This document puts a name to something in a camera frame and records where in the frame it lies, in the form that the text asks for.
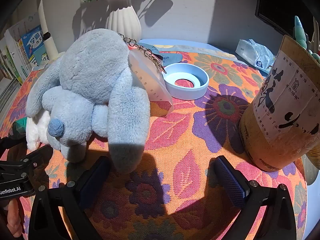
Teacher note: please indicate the blue white wipes packet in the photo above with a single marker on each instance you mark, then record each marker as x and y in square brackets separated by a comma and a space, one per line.
[171, 58]

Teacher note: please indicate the bunch of pens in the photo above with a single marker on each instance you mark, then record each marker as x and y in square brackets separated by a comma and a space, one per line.
[301, 32]

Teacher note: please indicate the black monitor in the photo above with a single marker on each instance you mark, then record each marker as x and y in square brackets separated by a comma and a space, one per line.
[287, 2]

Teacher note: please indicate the light blue plush bunny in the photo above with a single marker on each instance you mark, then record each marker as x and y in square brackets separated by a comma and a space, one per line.
[95, 62]

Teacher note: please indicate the person's left hand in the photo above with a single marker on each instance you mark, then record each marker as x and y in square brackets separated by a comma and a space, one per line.
[15, 220]

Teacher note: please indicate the wooden bowl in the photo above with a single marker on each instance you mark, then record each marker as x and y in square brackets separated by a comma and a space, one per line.
[311, 167]

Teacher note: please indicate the translucent plastic tag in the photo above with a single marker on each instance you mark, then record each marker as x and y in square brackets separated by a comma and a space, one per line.
[150, 80]

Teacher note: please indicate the row of books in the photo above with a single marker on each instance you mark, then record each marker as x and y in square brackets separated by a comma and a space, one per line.
[30, 50]

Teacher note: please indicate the bamboo pen holder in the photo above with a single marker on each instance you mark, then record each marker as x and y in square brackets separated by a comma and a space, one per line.
[280, 120]

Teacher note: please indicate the white lamp stand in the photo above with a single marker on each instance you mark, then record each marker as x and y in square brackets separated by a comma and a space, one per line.
[48, 45]

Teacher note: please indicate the white ribbed vase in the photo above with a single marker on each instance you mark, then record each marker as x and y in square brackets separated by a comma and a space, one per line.
[122, 20]

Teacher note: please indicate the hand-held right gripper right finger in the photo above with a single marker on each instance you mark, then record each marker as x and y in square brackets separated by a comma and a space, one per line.
[231, 182]

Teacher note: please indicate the blue white tissue pack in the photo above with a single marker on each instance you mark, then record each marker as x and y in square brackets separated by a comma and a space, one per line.
[255, 55]

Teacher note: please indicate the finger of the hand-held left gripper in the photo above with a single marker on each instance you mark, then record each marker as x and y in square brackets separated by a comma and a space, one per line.
[12, 142]
[37, 158]

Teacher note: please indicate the light blue bowl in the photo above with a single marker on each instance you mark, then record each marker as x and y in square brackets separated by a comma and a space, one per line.
[185, 93]

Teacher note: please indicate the floral tablecloth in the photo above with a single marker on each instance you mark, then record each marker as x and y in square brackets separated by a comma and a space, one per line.
[175, 135]

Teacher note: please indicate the green packet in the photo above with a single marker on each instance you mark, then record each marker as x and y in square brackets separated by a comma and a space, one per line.
[20, 128]

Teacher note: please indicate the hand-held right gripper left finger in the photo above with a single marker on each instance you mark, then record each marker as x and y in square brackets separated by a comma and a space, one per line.
[92, 185]

